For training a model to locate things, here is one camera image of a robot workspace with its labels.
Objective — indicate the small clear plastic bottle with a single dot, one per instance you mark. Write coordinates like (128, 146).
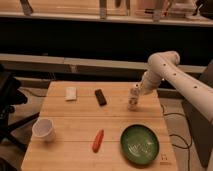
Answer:
(134, 94)

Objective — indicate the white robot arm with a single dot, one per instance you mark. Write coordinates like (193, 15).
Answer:
(163, 65)

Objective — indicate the black rectangular remote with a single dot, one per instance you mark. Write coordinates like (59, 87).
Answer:
(100, 97)

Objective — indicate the red orange carrot toy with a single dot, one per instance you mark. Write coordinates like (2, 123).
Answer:
(97, 141)

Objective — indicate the green round plate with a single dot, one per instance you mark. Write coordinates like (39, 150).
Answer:
(139, 144)

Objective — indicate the white paper cup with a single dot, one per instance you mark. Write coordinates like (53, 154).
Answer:
(44, 129)

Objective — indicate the black office chair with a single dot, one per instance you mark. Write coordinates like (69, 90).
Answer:
(15, 132)

